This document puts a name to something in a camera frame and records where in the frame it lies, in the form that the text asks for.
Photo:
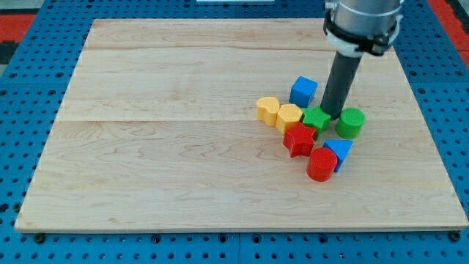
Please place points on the blue cube block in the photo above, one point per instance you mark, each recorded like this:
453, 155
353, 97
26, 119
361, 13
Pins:
302, 92

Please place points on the light wooden board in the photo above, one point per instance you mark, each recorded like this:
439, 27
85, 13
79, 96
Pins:
157, 132

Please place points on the yellow heart block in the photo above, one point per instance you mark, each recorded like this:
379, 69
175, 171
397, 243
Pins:
267, 109

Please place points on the yellow hexagon block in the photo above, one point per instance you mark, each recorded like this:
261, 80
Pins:
288, 115

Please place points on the red star block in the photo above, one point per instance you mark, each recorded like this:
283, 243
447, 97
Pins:
299, 140

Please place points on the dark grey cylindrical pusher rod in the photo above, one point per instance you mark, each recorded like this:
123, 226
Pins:
341, 76

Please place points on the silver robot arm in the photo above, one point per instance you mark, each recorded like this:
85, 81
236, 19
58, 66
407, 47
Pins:
355, 28

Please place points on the blue triangle block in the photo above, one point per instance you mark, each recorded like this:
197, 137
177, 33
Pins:
341, 148

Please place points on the blue perforated metal table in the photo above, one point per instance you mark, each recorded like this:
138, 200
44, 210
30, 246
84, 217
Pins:
35, 80

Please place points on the red cylinder block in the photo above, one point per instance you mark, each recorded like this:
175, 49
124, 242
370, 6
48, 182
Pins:
321, 165

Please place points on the green cylinder block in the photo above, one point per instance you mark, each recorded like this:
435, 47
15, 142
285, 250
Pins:
350, 123

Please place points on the green star block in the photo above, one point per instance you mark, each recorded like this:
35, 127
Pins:
316, 118

